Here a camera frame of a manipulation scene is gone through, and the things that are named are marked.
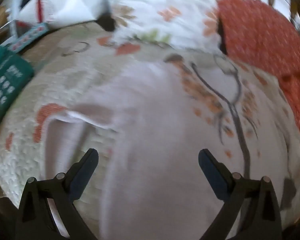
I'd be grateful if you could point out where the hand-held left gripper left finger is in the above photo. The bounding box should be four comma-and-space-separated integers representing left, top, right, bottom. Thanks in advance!
15, 148, 99, 240

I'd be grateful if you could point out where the pale pink small garment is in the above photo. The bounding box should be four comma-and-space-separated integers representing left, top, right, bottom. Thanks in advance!
44, 62, 249, 240

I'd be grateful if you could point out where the black object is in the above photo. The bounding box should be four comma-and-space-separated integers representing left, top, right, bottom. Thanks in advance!
97, 14, 117, 32

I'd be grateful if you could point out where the printed quilted bed blanket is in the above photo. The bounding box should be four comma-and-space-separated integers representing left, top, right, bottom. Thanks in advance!
0, 21, 300, 240

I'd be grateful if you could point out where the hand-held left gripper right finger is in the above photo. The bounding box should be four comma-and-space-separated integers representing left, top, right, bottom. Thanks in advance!
198, 148, 283, 240

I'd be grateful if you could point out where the teal cardboard box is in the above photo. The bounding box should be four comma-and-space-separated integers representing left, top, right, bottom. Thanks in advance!
0, 45, 35, 127

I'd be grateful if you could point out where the white bag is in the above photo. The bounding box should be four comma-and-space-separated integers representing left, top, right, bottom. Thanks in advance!
17, 0, 111, 28

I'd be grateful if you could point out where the patterned flat box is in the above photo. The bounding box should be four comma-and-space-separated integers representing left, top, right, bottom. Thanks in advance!
5, 22, 51, 53

